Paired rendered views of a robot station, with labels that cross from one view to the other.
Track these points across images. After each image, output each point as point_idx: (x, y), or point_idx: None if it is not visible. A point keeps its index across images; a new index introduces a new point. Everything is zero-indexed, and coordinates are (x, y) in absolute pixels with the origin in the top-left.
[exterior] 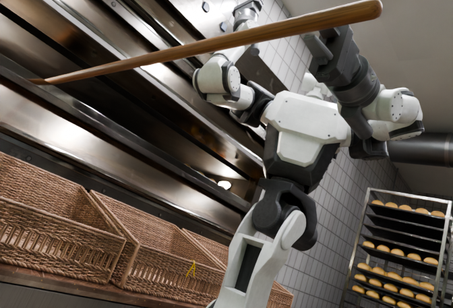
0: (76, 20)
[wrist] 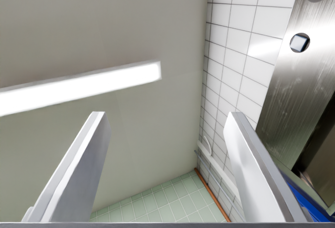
0: None
